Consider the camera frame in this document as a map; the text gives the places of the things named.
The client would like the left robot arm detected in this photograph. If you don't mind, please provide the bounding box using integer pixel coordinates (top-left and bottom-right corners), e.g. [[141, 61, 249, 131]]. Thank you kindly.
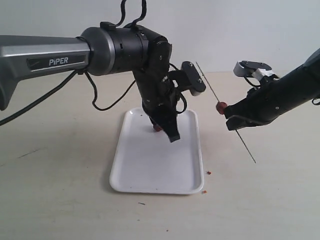
[[0, 22, 180, 142]]

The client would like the white rectangular tray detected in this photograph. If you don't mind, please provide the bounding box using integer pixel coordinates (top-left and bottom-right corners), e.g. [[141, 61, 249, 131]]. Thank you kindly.
[[109, 107, 205, 195]]

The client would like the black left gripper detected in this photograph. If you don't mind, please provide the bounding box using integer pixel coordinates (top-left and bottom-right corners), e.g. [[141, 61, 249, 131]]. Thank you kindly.
[[141, 70, 181, 143]]

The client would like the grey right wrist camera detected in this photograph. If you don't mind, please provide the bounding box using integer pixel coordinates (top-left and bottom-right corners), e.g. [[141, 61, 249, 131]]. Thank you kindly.
[[233, 60, 280, 88]]

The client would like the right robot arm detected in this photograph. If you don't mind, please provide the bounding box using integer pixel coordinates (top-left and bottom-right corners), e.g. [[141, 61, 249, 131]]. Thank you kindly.
[[224, 50, 320, 131]]

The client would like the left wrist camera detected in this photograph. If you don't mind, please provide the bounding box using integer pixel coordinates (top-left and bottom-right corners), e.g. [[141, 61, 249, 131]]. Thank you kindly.
[[168, 61, 206, 96]]

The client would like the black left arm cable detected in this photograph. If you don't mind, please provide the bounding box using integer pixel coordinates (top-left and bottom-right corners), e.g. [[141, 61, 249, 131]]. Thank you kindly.
[[0, 0, 188, 126]]

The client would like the thin metal skewer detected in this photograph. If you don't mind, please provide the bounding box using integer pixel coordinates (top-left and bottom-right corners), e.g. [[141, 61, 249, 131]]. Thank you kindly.
[[195, 61, 257, 164]]

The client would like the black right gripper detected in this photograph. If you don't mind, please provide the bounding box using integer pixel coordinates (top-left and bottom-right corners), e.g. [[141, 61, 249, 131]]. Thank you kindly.
[[224, 82, 278, 131]]

